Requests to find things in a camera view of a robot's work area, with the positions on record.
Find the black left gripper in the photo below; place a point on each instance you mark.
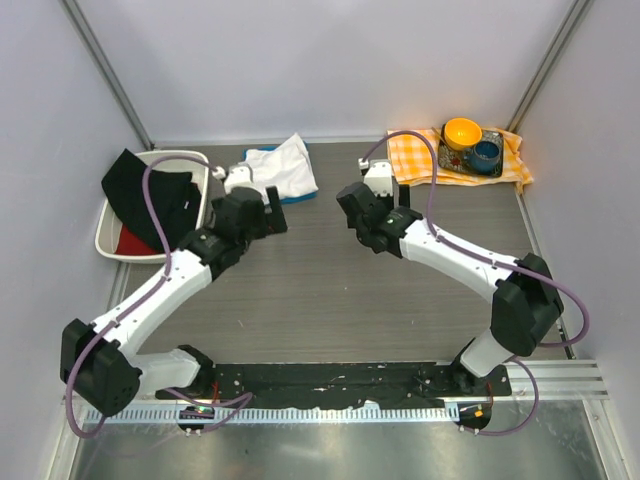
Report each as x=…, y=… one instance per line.
x=266, y=215

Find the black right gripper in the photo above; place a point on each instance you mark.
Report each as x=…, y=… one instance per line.
x=361, y=220

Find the white t shirt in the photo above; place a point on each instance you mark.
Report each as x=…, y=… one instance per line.
x=282, y=167

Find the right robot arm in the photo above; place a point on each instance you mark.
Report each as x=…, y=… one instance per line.
x=524, y=305

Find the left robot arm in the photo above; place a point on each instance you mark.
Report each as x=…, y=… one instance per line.
x=101, y=362

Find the yellow checkered cloth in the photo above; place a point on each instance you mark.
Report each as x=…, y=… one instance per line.
x=412, y=164

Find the blue folded t shirt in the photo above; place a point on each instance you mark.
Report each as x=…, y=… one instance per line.
x=300, y=197

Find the dark patterned tray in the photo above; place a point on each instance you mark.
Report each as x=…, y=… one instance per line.
x=452, y=160

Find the yellow bowl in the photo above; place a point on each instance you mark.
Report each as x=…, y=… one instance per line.
x=462, y=133

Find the blue mug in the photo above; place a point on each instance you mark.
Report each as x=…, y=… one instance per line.
x=483, y=158

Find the red t shirt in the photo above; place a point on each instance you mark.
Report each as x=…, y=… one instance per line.
x=130, y=245

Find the white plastic bin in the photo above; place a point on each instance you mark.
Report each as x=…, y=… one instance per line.
x=178, y=190

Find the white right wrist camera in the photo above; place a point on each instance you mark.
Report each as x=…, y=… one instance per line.
x=379, y=177

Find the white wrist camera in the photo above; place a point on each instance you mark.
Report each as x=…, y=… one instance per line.
x=379, y=177
x=239, y=175

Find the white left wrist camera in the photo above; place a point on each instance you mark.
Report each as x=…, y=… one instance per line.
x=239, y=175

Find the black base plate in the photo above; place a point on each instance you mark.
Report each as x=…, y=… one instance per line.
x=338, y=386

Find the slotted cable duct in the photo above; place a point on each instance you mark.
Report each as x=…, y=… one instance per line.
x=173, y=412

